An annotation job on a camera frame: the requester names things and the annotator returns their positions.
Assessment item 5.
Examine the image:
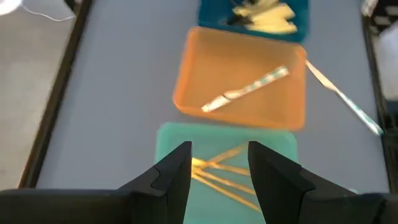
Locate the black aluminium table frame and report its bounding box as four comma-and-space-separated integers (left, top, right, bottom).
17, 0, 398, 194

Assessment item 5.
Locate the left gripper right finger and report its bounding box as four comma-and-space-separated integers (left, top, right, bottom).
248, 140, 398, 224

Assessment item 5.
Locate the teal plastic bin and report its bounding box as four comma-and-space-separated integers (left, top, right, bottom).
154, 121, 300, 224

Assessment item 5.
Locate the orange plastic bin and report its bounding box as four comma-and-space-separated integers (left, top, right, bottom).
172, 26, 308, 131

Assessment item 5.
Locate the white cardboard box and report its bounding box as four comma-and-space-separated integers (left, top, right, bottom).
377, 21, 398, 101

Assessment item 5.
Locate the white fan cable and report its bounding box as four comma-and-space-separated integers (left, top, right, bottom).
20, 3, 78, 23

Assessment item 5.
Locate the teal-patterned handle knife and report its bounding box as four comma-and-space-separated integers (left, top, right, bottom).
201, 65, 290, 113
305, 60, 385, 137

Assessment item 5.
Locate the blue plastic bin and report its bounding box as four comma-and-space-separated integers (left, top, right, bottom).
198, 0, 310, 44

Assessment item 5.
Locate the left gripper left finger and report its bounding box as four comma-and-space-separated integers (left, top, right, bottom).
0, 141, 193, 224

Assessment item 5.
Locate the cream-handled table knife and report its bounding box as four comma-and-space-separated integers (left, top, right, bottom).
245, 22, 299, 35
251, 3, 296, 23
232, 4, 274, 18

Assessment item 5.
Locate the grey-blue table mat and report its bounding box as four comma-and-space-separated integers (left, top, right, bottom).
35, 0, 391, 194

